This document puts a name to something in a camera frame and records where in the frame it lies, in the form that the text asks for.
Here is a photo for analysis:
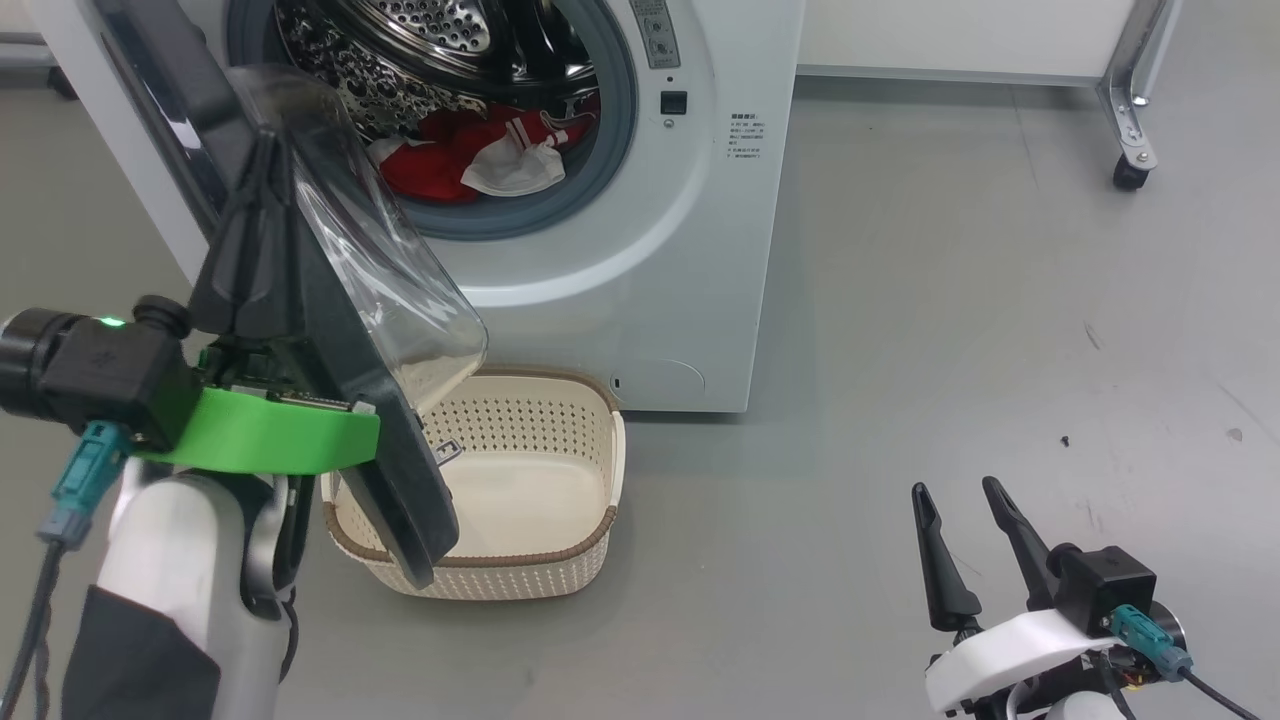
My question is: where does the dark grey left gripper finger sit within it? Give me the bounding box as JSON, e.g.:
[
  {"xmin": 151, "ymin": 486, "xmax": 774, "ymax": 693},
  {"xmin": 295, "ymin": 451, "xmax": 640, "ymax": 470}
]
[
  {"xmin": 246, "ymin": 135, "xmax": 302, "ymax": 340},
  {"xmin": 188, "ymin": 133, "xmax": 274, "ymax": 338}
]

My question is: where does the teal plug camera cable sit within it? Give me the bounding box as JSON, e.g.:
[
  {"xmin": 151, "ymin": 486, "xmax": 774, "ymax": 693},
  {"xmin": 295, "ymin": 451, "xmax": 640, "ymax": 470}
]
[
  {"xmin": 0, "ymin": 420, "xmax": 132, "ymax": 720},
  {"xmin": 1107, "ymin": 603, "xmax": 1263, "ymax": 720}
]

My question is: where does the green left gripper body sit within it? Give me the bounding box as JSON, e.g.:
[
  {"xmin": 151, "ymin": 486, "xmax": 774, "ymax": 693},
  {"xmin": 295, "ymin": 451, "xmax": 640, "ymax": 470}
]
[{"xmin": 135, "ymin": 340, "xmax": 382, "ymax": 477}]

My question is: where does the red and white striped garment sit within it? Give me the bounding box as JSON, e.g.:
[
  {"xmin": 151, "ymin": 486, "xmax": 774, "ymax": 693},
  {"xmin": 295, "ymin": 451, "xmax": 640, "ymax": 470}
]
[{"xmin": 461, "ymin": 95, "xmax": 602, "ymax": 198}]

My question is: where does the grey wheeled stand leg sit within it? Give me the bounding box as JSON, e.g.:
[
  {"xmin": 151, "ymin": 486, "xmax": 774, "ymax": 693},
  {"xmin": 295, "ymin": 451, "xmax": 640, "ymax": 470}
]
[{"xmin": 797, "ymin": 0, "xmax": 1187, "ymax": 192}]

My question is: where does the cream perforated laundry basket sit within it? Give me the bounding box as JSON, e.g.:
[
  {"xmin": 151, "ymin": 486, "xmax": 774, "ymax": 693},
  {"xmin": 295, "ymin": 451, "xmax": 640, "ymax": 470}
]
[{"xmin": 322, "ymin": 367, "xmax": 628, "ymax": 601}]

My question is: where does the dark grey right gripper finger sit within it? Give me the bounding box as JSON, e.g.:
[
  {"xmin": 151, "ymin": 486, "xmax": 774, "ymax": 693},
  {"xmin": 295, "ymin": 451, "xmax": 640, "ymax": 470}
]
[
  {"xmin": 982, "ymin": 476, "xmax": 1057, "ymax": 612},
  {"xmin": 911, "ymin": 482, "xmax": 984, "ymax": 634}
]

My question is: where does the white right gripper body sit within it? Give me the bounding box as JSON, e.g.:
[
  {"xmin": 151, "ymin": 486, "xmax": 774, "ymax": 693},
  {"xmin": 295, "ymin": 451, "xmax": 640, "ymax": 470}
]
[{"xmin": 925, "ymin": 607, "xmax": 1112, "ymax": 715}]

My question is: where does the left teal plug camera cable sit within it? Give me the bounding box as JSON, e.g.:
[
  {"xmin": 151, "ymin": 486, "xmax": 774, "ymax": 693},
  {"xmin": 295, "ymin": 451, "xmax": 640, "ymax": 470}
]
[{"xmin": 0, "ymin": 420, "xmax": 132, "ymax": 720}]

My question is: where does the white washing machine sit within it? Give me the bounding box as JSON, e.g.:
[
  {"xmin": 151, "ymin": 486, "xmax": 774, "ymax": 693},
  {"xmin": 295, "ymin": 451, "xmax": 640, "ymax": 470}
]
[{"xmin": 30, "ymin": 0, "xmax": 807, "ymax": 414}]

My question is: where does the red Bulls 23 garment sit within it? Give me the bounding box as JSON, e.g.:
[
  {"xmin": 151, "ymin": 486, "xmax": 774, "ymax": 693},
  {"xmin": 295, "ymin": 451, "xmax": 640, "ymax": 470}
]
[{"xmin": 368, "ymin": 105, "xmax": 491, "ymax": 205}]

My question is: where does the right teal plug camera cable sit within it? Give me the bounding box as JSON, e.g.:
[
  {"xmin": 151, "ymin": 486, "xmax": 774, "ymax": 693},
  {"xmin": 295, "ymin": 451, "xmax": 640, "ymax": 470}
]
[{"xmin": 1107, "ymin": 603, "xmax": 1263, "ymax": 720}]

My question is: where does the dark round glass washer door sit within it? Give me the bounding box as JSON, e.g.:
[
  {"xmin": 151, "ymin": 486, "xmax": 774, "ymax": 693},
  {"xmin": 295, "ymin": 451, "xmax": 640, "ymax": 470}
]
[{"xmin": 95, "ymin": 0, "xmax": 491, "ymax": 591}]

